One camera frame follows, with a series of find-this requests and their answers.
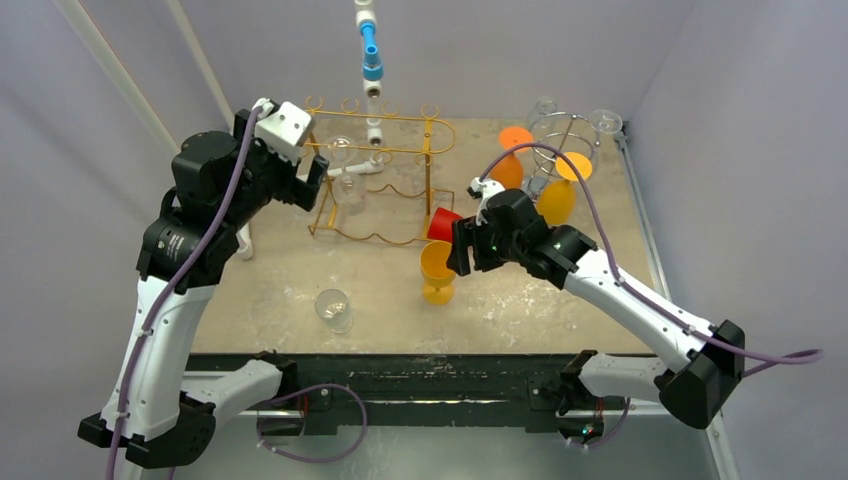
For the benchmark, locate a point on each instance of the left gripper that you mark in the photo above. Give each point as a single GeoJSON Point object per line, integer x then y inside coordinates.
{"type": "Point", "coordinates": [294, 189]}

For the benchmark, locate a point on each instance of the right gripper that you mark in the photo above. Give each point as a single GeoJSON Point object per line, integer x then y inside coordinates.
{"type": "Point", "coordinates": [473, 240]}

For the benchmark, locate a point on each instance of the red plastic goblet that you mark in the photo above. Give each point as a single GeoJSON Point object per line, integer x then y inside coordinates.
{"type": "Point", "coordinates": [441, 225]}

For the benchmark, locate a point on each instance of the round clear wine glass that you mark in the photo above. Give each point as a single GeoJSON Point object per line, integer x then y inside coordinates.
{"type": "Point", "coordinates": [348, 187]}

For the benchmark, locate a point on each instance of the orange plastic goblet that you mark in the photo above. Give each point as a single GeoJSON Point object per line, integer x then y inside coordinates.
{"type": "Point", "coordinates": [509, 172]}

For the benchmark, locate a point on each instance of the yellow plastic goblet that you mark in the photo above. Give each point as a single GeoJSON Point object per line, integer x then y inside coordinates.
{"type": "Point", "coordinates": [558, 199]}
{"type": "Point", "coordinates": [437, 288]}

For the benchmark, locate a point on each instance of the patterned clear goblet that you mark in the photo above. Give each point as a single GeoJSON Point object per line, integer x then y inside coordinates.
{"type": "Point", "coordinates": [541, 120]}

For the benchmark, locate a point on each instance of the clear champagne flute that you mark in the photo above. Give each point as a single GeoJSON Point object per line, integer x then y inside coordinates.
{"type": "Point", "coordinates": [605, 122]}

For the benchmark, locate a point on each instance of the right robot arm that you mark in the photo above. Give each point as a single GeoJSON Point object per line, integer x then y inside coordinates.
{"type": "Point", "coordinates": [698, 364]}

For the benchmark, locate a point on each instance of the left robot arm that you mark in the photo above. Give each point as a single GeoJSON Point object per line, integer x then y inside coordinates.
{"type": "Point", "coordinates": [153, 421]}

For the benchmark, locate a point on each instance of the clear glass near front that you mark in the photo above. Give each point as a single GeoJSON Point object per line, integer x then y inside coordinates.
{"type": "Point", "coordinates": [332, 306]}

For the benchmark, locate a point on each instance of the blue pipe fitting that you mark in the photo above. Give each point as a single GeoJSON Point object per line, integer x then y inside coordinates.
{"type": "Point", "coordinates": [372, 67]}

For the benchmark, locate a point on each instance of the black mounting base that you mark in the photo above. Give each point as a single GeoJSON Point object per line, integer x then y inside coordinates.
{"type": "Point", "coordinates": [537, 393]}

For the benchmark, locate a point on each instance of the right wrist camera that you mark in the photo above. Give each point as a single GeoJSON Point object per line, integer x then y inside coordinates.
{"type": "Point", "coordinates": [483, 190]}

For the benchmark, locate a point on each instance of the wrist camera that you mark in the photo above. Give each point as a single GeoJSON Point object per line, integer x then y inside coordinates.
{"type": "Point", "coordinates": [284, 128]}
{"type": "Point", "coordinates": [483, 190]}

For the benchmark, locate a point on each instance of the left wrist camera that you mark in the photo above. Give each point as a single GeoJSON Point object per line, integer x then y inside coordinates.
{"type": "Point", "coordinates": [284, 128]}

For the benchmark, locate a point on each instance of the gold wire glass rack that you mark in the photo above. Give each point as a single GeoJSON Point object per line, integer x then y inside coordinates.
{"type": "Point", "coordinates": [399, 200]}

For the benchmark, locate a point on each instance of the white PVC pipe frame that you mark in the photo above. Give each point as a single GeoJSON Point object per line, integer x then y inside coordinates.
{"type": "Point", "coordinates": [365, 17]}

